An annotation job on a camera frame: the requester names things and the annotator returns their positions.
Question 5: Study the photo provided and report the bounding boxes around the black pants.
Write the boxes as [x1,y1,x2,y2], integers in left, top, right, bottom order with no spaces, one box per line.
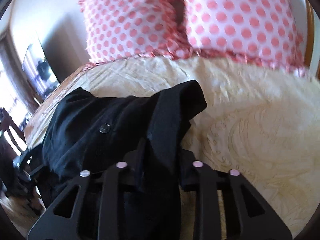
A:
[30,80,208,221]

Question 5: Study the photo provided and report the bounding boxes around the cream patterned bed cover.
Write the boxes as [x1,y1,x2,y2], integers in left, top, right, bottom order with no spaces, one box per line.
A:
[24,56,319,237]

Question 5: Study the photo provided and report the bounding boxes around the dark framed window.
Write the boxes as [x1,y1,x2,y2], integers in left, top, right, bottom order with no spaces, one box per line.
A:
[0,32,62,160]

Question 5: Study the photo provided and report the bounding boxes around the right pink polka dot pillow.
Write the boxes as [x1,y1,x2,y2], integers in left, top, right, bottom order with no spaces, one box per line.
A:
[184,0,306,77]

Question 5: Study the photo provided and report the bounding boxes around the pink polka dot pillow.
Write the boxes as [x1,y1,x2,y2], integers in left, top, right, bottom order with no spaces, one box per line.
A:
[184,0,306,77]
[78,0,192,68]

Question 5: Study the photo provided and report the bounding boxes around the left pink polka dot pillow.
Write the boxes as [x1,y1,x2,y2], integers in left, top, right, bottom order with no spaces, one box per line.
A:
[78,0,192,68]

